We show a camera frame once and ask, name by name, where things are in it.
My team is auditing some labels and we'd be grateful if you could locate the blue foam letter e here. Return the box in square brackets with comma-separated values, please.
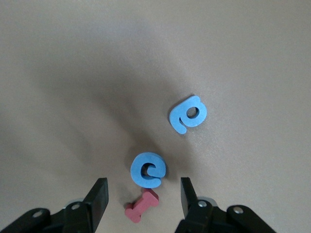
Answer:
[130, 152, 168, 189]

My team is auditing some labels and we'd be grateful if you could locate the brown table cover sheet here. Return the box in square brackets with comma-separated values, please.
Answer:
[0, 0, 311, 233]

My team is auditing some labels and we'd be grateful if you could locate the red foam letter I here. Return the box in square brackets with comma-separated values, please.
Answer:
[124, 189, 159, 223]

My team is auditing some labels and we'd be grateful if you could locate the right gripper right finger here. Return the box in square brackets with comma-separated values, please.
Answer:
[174, 177, 277, 233]

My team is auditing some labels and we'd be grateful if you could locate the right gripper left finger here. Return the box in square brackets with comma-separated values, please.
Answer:
[0, 177, 109, 233]

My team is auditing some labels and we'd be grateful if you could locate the blue foam letter a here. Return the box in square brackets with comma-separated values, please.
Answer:
[169, 95, 207, 134]

